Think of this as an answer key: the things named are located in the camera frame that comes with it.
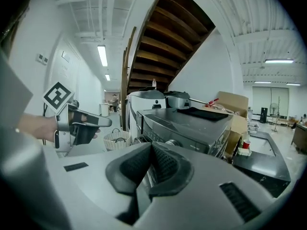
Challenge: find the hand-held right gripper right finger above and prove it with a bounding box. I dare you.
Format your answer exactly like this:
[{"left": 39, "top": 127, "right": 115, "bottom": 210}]
[{"left": 148, "top": 142, "right": 195, "bottom": 198}]

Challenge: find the small white box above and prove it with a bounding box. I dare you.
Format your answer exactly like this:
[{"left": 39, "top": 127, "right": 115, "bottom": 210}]
[{"left": 237, "top": 147, "right": 252, "bottom": 157}]

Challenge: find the standing floor fan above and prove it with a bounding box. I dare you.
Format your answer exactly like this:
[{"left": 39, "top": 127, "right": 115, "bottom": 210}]
[{"left": 269, "top": 102, "right": 280, "bottom": 120}]

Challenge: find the wooden desk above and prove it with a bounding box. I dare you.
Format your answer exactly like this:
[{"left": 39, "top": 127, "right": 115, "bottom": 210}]
[{"left": 291, "top": 123, "right": 307, "bottom": 155}]

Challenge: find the silver round appliance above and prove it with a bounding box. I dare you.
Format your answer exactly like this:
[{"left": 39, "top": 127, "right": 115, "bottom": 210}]
[{"left": 164, "top": 91, "right": 191, "bottom": 109}]

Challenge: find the black counter with sink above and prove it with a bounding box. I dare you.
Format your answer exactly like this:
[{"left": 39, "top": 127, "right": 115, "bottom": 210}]
[{"left": 232, "top": 130, "right": 292, "bottom": 199}]

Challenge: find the thin coat stand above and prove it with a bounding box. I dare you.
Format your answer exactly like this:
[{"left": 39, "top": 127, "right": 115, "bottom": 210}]
[{"left": 271, "top": 95, "right": 284, "bottom": 132}]

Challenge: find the white roller blind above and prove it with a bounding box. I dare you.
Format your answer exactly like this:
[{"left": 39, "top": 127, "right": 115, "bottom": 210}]
[{"left": 251, "top": 86, "right": 290, "bottom": 119}]

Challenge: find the metal rod with red clip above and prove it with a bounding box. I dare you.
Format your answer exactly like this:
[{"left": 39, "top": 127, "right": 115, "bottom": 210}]
[{"left": 189, "top": 97, "right": 220, "bottom": 107}]

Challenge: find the white appliance with grey lid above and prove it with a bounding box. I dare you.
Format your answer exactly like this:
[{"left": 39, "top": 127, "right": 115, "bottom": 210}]
[{"left": 126, "top": 89, "right": 167, "bottom": 139}]

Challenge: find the white wicker basket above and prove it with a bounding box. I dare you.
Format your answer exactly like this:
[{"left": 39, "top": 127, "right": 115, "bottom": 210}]
[{"left": 103, "top": 127, "right": 132, "bottom": 152}]

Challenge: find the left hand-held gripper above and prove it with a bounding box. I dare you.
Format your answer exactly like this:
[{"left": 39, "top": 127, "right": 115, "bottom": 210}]
[{"left": 42, "top": 81, "right": 113, "bottom": 153}]

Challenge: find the black cloth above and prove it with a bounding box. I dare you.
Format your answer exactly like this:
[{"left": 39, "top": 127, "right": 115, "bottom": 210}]
[{"left": 177, "top": 107, "right": 229, "bottom": 122}]

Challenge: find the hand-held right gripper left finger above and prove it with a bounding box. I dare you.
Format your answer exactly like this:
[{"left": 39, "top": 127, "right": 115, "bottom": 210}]
[{"left": 105, "top": 142, "right": 153, "bottom": 196}]

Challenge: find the wooden staircase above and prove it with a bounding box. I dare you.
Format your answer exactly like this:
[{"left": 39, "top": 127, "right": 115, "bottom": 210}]
[{"left": 120, "top": 0, "right": 216, "bottom": 132}]

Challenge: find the person's left forearm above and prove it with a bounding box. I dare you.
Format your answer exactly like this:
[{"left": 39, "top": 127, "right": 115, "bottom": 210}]
[{"left": 17, "top": 113, "right": 59, "bottom": 143}]

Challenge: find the wall switch panel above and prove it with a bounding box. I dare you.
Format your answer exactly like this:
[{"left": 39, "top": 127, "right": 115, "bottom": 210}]
[{"left": 35, "top": 53, "right": 49, "bottom": 64}]

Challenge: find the dark grey washing machine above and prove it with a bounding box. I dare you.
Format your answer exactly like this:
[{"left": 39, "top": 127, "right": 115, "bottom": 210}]
[{"left": 135, "top": 107, "right": 235, "bottom": 158}]

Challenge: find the black tower speaker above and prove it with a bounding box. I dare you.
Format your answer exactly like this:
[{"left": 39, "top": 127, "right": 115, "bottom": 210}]
[{"left": 260, "top": 107, "right": 269, "bottom": 124}]

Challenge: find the brown cardboard box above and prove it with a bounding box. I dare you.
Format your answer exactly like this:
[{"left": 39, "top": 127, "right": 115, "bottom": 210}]
[{"left": 203, "top": 91, "right": 249, "bottom": 158}]

